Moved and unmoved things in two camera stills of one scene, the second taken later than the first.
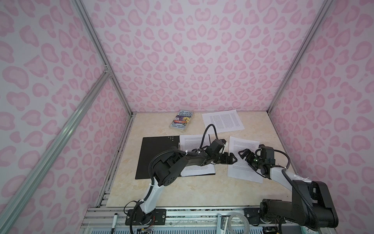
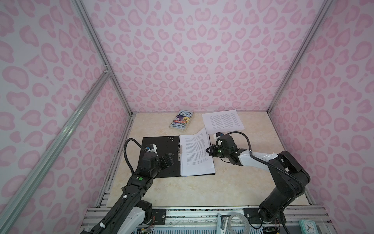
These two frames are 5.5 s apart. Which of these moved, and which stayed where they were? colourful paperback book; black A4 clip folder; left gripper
Moved: left gripper
Stayed: black A4 clip folder; colourful paperback book
